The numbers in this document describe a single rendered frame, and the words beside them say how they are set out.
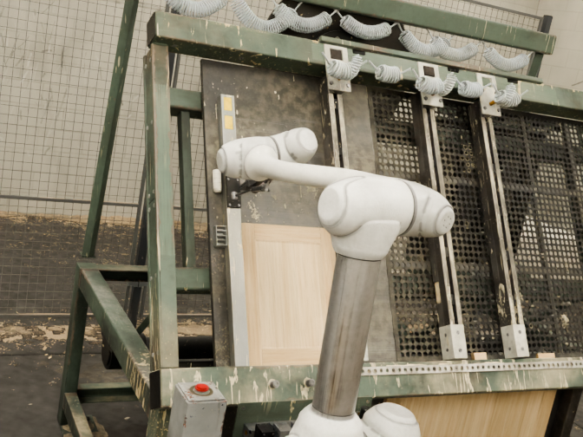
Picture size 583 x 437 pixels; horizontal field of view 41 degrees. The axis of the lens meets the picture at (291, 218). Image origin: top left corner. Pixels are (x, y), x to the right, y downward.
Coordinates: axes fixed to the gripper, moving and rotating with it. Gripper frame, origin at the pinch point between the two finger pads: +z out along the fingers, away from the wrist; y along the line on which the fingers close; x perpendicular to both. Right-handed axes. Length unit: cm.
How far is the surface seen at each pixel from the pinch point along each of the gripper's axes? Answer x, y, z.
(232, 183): -0.2, -4.4, 11.4
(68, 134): 33, -198, 446
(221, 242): -3.7, 15.5, 15.5
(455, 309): 87, 38, 9
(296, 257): 23.8, 19.6, 14.7
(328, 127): 40, -30, 11
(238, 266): 0.4, 24.4, 12.3
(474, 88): 99, -47, -5
